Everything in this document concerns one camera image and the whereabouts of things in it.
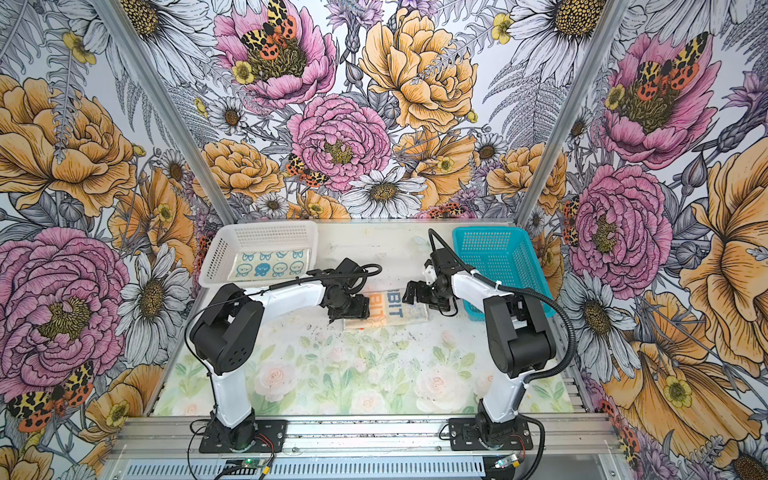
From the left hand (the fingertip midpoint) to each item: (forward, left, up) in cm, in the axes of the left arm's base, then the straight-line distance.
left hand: (355, 321), depth 93 cm
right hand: (+3, -19, +2) cm, 19 cm away
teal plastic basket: (+26, -53, -1) cm, 59 cm away
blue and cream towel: (+21, +31, +1) cm, 37 cm away
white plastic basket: (+31, +36, +4) cm, 48 cm away
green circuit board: (-35, +21, -1) cm, 41 cm away
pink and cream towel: (+5, -9, 0) cm, 10 cm away
